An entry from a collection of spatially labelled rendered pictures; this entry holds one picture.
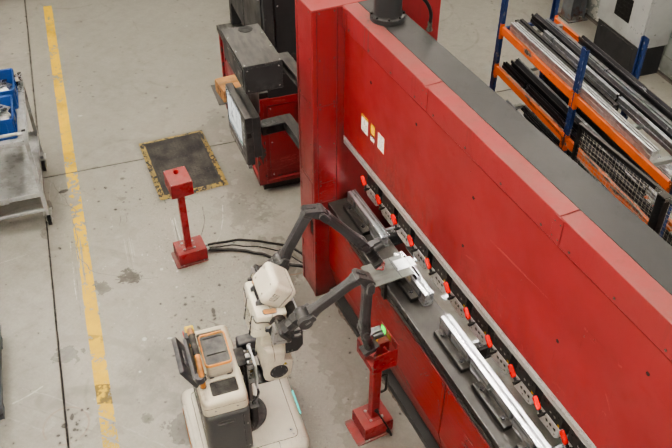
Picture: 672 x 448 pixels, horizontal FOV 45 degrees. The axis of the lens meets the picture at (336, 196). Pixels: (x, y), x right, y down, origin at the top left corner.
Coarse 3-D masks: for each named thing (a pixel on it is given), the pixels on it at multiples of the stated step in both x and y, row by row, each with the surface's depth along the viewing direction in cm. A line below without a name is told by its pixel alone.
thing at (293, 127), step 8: (264, 120) 559; (272, 120) 559; (280, 120) 559; (288, 120) 559; (264, 128) 553; (272, 128) 562; (280, 128) 562; (288, 128) 562; (296, 128) 551; (296, 136) 544; (296, 144) 547
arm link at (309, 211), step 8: (304, 208) 428; (312, 208) 430; (320, 208) 430; (304, 216) 426; (312, 216) 428; (296, 224) 432; (304, 224) 431; (296, 232) 432; (288, 240) 436; (296, 240) 436; (288, 248) 437; (272, 256) 447; (280, 256) 440; (288, 256) 440; (280, 264) 439; (288, 264) 442
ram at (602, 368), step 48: (384, 96) 439; (384, 144) 456; (432, 144) 401; (384, 192) 475; (432, 192) 416; (480, 192) 370; (432, 240) 431; (480, 240) 382; (528, 240) 342; (480, 288) 395; (528, 288) 353; (576, 288) 319; (528, 336) 364; (576, 336) 328; (624, 336) 299; (576, 384) 338; (624, 384) 306; (576, 432) 348; (624, 432) 315
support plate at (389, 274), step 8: (400, 256) 483; (368, 264) 478; (376, 272) 473; (384, 272) 473; (392, 272) 473; (400, 272) 473; (408, 272) 473; (376, 280) 468; (384, 280) 468; (392, 280) 468
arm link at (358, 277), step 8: (352, 272) 408; (360, 272) 409; (368, 272) 414; (344, 280) 409; (352, 280) 406; (360, 280) 405; (368, 280) 407; (336, 288) 408; (344, 288) 407; (352, 288) 409; (328, 296) 408; (336, 296) 408; (312, 304) 411; (320, 304) 409; (328, 304) 410; (312, 312) 409; (320, 312) 412; (304, 320) 408; (312, 320) 410; (304, 328) 411
